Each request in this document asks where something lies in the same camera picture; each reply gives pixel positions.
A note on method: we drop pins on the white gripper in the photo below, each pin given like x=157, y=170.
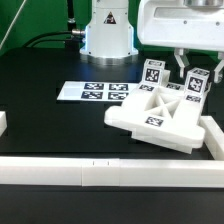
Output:
x=189, y=24

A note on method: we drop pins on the white chair back frame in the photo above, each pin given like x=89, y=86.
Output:
x=165, y=107

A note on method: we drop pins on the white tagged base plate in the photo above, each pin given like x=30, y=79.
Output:
x=95, y=91

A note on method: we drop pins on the white U-shaped fence frame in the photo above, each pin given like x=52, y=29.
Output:
x=69, y=152

